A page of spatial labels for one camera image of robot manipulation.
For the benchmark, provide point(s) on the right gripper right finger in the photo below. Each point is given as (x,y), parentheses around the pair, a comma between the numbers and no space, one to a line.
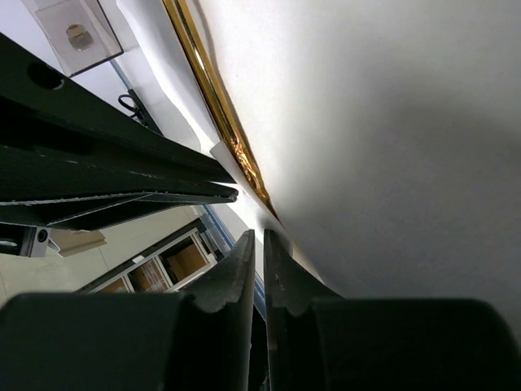
(318,340)

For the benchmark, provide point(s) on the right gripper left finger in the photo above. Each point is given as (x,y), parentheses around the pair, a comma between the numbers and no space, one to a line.
(196,339)

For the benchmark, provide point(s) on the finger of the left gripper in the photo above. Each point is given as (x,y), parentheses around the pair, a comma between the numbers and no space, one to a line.
(60,142)
(54,212)

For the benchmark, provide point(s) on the gold spoon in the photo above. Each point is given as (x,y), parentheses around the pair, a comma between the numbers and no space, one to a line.
(214,94)

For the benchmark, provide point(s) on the white paper napkin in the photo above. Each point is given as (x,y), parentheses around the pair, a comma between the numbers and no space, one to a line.
(387,134)

